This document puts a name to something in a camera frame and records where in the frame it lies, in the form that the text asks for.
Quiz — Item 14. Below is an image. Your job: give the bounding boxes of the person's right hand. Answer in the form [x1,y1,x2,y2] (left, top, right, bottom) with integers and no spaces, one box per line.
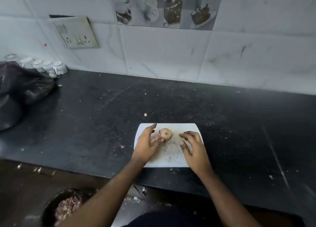
[178,131,214,179]

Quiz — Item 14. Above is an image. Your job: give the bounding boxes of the person's left hand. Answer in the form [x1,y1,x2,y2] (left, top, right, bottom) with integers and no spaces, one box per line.
[131,123,165,167]

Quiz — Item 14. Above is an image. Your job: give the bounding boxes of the white plastic cutting board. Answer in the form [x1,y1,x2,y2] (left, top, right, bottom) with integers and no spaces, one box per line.
[133,123,204,168]

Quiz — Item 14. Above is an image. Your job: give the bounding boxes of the small red onion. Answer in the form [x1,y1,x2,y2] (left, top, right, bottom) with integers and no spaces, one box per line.
[158,128,172,142]

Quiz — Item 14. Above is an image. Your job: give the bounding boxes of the person's right forearm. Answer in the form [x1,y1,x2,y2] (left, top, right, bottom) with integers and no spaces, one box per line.
[197,170,262,227]

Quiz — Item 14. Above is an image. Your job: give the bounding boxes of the person's left forearm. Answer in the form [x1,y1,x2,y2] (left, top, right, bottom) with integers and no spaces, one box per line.
[58,158,146,227]

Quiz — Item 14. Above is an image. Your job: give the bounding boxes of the person's navy shorts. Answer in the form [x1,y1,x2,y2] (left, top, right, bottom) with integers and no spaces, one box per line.
[123,211,205,227]

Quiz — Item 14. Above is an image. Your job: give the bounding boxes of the black bowl of peels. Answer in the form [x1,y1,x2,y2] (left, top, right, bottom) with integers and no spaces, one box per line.
[40,188,97,227]

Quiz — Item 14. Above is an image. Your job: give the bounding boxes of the black plastic bag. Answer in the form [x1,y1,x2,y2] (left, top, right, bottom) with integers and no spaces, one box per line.
[0,61,58,132]

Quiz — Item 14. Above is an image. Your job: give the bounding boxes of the long silver drawer handle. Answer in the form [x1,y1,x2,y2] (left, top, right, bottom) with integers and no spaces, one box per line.
[16,163,43,173]

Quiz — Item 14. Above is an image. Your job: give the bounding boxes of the beige switch socket plate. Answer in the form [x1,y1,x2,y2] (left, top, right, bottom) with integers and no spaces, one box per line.
[53,15,99,49]

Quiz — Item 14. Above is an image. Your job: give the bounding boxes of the printed decorative wall tile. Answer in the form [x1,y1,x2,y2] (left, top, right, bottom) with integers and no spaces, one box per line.
[110,0,225,31]

